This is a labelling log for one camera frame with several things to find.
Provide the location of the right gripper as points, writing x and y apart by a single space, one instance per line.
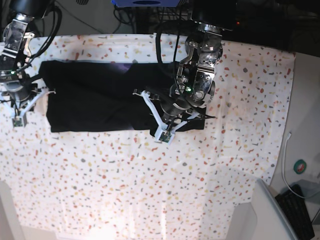
19 99

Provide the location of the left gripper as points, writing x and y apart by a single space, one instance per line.
175 113

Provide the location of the black t-shirt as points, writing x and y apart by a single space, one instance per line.
99 97

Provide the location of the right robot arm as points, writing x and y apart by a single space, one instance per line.
16 55

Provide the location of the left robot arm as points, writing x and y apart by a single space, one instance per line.
193 85

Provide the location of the terrazzo pattern tablecloth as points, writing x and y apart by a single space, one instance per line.
125 185

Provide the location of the blue device at top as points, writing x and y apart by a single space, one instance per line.
147 3

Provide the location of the grey laptop lid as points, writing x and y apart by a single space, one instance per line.
272 223

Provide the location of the black keyboard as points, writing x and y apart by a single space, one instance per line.
295 210

